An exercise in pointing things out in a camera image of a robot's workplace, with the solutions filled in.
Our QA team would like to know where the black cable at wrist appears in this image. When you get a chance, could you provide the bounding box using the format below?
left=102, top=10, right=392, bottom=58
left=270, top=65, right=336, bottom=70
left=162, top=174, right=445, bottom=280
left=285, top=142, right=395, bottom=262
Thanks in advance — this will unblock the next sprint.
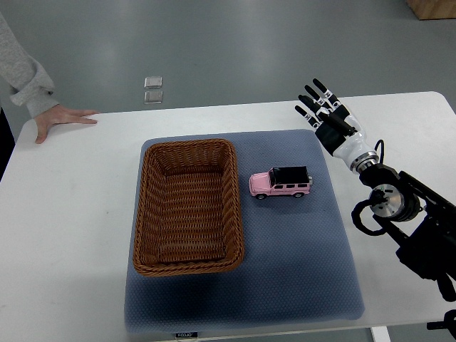
left=373, top=139, right=385, bottom=165

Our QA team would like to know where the brown wicker basket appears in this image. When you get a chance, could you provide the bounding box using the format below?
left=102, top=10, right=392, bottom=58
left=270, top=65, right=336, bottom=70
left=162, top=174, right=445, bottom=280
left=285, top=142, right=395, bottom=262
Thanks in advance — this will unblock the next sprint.
left=132, top=138, right=245, bottom=277

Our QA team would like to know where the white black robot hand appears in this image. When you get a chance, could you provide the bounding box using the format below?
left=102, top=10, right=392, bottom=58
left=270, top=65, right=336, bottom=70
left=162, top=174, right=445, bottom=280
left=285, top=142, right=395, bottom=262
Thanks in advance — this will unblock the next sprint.
left=294, top=78, right=378, bottom=172

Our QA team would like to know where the pink toy car black roof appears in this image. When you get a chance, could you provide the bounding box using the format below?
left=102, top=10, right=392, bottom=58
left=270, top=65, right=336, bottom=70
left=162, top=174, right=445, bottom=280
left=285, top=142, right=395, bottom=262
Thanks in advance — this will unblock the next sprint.
left=249, top=166, right=313, bottom=200

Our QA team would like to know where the white table leg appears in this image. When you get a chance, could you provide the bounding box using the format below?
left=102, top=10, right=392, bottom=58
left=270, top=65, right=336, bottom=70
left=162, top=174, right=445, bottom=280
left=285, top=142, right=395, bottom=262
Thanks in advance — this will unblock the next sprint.
left=370, top=326, right=391, bottom=342

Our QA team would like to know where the upper metal floor plate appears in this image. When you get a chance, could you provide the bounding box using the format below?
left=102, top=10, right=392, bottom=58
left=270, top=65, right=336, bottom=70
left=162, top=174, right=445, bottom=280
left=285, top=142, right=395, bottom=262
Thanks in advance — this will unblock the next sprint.
left=144, top=76, right=162, bottom=89

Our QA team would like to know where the black base part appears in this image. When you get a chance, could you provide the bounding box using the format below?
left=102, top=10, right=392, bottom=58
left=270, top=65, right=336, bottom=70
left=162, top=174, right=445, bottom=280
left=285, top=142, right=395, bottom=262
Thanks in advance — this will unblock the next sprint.
left=426, top=309, right=456, bottom=338

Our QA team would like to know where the blue-grey padded mat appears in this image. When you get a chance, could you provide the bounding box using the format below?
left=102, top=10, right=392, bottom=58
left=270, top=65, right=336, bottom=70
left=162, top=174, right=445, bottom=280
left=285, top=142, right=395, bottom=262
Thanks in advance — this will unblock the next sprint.
left=125, top=130, right=364, bottom=338

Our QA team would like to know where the grey sweater forearm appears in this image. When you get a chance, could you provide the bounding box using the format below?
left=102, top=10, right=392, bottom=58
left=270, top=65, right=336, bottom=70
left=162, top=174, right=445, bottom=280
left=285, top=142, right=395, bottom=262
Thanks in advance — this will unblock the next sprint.
left=1, top=18, right=58, bottom=118

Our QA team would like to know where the person's bare hand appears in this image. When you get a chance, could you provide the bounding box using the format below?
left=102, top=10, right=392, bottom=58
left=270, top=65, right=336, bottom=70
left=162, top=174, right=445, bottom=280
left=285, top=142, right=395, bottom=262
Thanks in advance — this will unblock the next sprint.
left=34, top=105, right=99, bottom=144

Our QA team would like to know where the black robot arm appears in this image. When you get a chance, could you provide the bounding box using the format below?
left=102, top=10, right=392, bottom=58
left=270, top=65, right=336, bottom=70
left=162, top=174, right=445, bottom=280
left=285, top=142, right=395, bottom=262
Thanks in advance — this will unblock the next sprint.
left=295, top=79, right=455, bottom=302

